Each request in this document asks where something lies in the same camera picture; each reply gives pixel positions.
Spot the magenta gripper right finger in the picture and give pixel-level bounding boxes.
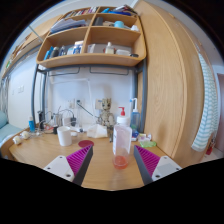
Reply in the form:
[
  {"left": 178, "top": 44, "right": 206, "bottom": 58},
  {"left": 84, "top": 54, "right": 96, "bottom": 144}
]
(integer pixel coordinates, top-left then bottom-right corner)
[{"left": 134, "top": 145, "right": 181, "bottom": 185}]

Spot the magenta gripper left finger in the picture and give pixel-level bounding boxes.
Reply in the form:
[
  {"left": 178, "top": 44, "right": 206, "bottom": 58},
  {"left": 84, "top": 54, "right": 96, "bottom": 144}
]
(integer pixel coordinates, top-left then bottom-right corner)
[{"left": 44, "top": 145, "right": 93, "bottom": 186}]

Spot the green small packet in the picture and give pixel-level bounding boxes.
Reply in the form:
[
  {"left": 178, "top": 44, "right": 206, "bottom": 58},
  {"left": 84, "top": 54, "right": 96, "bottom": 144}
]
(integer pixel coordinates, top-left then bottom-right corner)
[{"left": 140, "top": 141, "right": 157, "bottom": 148}]

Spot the dark red round coaster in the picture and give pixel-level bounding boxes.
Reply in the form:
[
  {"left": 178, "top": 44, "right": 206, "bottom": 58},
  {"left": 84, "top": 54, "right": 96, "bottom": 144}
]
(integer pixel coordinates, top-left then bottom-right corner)
[{"left": 78, "top": 140, "right": 94, "bottom": 148}]

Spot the white mug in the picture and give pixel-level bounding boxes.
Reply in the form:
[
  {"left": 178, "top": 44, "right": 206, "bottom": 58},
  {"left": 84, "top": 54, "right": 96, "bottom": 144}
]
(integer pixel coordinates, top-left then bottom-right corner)
[{"left": 57, "top": 126, "right": 72, "bottom": 146}]

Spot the white tissue pack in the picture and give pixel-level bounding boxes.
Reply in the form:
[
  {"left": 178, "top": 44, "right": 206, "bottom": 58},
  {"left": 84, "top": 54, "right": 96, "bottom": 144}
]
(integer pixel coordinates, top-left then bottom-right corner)
[{"left": 87, "top": 124, "right": 107, "bottom": 138}]

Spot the clear plastic bottle pink bottom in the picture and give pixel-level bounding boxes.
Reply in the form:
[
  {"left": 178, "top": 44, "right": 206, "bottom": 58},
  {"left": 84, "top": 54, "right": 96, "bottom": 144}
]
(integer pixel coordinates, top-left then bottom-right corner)
[{"left": 113, "top": 124, "right": 132, "bottom": 169}]

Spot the blue spray bottle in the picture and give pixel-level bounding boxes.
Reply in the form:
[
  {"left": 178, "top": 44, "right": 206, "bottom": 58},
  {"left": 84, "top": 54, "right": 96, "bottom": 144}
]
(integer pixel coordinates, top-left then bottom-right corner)
[{"left": 130, "top": 98, "right": 140, "bottom": 132}]

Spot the white pump bottle red top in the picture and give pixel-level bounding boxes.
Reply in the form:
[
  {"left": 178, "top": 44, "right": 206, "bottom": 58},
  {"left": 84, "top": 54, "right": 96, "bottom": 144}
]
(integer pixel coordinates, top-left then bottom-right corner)
[{"left": 117, "top": 107, "right": 130, "bottom": 126}]

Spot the Groot figurine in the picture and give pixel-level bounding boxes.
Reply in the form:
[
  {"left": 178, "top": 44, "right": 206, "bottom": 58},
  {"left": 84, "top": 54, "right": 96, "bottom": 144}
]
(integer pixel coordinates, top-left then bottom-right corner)
[{"left": 99, "top": 98, "right": 114, "bottom": 127}]

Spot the small blue bottle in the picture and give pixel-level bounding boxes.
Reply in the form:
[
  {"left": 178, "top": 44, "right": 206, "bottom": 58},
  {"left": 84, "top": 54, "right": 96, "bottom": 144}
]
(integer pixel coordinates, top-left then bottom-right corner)
[{"left": 29, "top": 116, "right": 35, "bottom": 132}]

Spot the white round ball left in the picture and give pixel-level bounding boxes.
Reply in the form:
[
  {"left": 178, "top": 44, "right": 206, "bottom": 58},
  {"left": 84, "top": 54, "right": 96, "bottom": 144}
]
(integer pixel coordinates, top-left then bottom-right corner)
[{"left": 13, "top": 136, "right": 21, "bottom": 145}]

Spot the striped hanging towel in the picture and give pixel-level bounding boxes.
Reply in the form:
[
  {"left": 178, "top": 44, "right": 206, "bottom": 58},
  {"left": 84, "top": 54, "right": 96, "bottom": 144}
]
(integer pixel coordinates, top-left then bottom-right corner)
[{"left": 191, "top": 54, "right": 218, "bottom": 152}]

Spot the wooden wardrobe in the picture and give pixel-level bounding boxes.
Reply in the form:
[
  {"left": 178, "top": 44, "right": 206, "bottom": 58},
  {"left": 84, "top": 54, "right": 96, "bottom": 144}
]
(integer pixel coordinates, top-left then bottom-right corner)
[{"left": 135, "top": 0, "right": 205, "bottom": 167}]

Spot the white bottle on shelf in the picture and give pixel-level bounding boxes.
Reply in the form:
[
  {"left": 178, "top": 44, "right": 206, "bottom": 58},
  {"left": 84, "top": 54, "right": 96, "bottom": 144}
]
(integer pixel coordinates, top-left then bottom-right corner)
[{"left": 105, "top": 42, "right": 114, "bottom": 54}]

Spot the light blue cup on shelf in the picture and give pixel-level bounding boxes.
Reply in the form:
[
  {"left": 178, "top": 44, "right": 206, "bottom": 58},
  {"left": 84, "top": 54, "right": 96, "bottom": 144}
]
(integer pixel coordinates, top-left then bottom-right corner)
[{"left": 114, "top": 21, "right": 124, "bottom": 28}]

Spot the wooden wall shelf unit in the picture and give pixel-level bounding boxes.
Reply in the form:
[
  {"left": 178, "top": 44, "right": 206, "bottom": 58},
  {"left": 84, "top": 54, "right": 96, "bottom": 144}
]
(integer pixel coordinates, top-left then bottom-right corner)
[{"left": 36, "top": 6, "right": 146, "bottom": 68}]

